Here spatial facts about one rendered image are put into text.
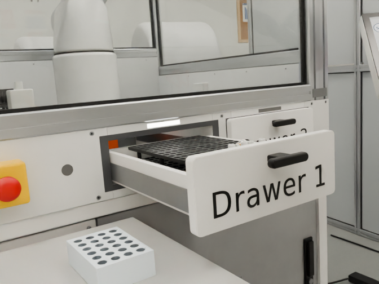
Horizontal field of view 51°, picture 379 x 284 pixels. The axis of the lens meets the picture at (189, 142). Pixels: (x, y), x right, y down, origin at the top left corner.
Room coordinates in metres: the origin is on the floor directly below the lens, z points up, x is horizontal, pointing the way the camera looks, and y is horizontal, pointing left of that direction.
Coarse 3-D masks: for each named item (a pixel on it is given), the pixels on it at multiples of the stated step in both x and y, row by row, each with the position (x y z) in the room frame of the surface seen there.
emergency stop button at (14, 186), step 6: (0, 180) 0.61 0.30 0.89; (6, 180) 0.61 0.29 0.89; (12, 180) 0.62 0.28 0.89; (0, 186) 0.61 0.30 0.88; (6, 186) 0.61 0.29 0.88; (12, 186) 0.62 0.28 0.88; (18, 186) 0.62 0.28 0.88; (0, 192) 0.61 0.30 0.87; (6, 192) 0.61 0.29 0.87; (12, 192) 0.62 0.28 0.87; (18, 192) 0.62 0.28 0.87; (0, 198) 0.61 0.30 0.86; (6, 198) 0.61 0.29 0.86; (12, 198) 0.62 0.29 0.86
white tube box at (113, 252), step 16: (80, 240) 0.59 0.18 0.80; (96, 240) 0.58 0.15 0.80; (112, 240) 0.58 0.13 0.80; (128, 240) 0.57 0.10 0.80; (80, 256) 0.53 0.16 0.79; (96, 256) 0.52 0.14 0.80; (112, 256) 0.52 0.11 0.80; (128, 256) 0.51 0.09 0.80; (144, 256) 0.52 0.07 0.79; (80, 272) 0.54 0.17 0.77; (96, 272) 0.48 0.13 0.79; (112, 272) 0.49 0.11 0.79; (128, 272) 0.50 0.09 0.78; (144, 272) 0.52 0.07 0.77
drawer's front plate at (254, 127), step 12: (228, 120) 0.94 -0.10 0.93; (240, 120) 0.95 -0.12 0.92; (252, 120) 0.97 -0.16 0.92; (264, 120) 0.99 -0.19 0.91; (300, 120) 1.06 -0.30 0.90; (312, 120) 1.09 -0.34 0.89; (228, 132) 0.94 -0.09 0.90; (240, 132) 0.95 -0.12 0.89; (252, 132) 0.97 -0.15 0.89; (264, 132) 0.99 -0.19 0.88; (276, 132) 1.01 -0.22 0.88; (288, 132) 1.04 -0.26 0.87; (300, 132) 1.06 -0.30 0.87
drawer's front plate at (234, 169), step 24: (264, 144) 0.58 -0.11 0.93; (288, 144) 0.60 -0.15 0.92; (312, 144) 0.63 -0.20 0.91; (192, 168) 0.51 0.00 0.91; (216, 168) 0.53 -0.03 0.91; (240, 168) 0.55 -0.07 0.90; (264, 168) 0.58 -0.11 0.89; (288, 168) 0.60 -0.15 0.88; (312, 168) 0.63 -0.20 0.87; (192, 192) 0.51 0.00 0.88; (264, 192) 0.57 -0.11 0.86; (288, 192) 0.60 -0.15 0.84; (312, 192) 0.63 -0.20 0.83; (192, 216) 0.51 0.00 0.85; (240, 216) 0.55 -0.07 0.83
